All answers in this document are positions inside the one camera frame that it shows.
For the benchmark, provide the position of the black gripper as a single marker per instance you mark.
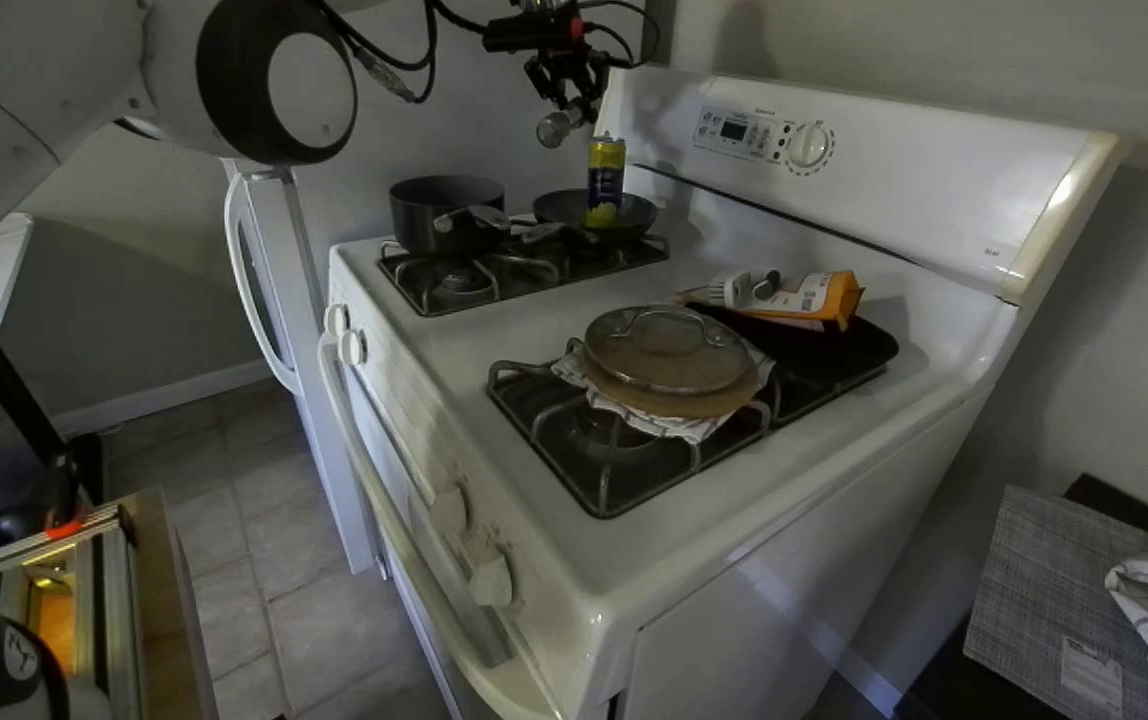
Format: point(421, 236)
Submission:
point(557, 61)

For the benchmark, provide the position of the grey saucepan with handle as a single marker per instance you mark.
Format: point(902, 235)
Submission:
point(456, 216)

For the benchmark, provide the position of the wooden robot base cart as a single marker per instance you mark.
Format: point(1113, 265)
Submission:
point(99, 622)

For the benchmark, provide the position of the black right burner grate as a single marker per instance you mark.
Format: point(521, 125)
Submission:
point(603, 458)

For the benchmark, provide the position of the black burner grate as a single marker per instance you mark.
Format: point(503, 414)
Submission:
point(603, 458)
point(436, 287)

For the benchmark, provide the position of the white cloth under lid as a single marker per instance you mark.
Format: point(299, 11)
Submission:
point(663, 414)

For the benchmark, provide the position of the glass pot lid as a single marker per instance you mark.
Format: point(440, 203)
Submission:
point(666, 351)

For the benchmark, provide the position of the grey frying pan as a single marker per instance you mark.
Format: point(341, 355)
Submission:
point(621, 220)

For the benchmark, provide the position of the grey woven placemat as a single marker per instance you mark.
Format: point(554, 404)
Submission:
point(1043, 612)

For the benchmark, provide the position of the black baking tray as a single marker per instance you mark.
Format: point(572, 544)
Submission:
point(818, 359)

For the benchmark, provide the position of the yellow blue tall jar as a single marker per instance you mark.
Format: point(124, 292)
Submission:
point(605, 182)

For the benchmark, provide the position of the black left burner grate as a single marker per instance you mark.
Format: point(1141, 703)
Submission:
point(436, 287)

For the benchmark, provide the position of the white stove knob front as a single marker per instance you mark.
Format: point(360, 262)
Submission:
point(493, 582)

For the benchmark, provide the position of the white gas stove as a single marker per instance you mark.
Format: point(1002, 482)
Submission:
point(734, 594)

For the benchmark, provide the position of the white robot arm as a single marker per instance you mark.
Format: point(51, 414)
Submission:
point(267, 81)

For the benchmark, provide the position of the white stove knob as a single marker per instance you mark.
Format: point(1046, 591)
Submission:
point(449, 514)
point(493, 582)
point(352, 347)
point(336, 322)

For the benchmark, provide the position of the white refrigerator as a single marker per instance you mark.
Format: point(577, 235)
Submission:
point(282, 296)

